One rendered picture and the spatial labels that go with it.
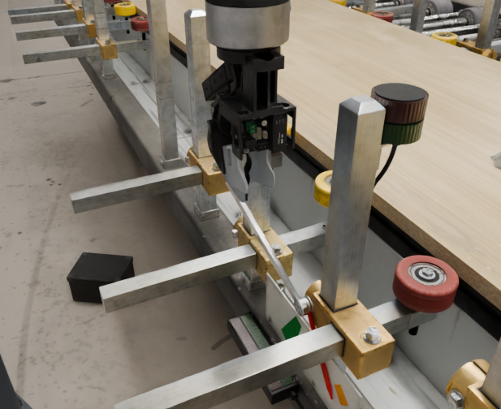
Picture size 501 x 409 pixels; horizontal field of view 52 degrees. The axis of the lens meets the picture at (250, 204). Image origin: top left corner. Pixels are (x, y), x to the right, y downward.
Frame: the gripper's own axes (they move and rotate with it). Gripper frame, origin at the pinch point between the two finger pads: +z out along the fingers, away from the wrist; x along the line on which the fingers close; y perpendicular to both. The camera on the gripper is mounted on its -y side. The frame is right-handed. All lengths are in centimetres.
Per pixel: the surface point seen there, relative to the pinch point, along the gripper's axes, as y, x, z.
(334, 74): -56, 51, 9
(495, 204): 7.9, 40.7, 9.1
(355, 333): 18.9, 6.4, 12.1
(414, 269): 15.5, 17.8, 8.7
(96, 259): -108, -13, 86
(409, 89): 13.2, 13.9, -16.1
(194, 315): -77, 14, 99
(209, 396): 18.5, -12.8, 13.8
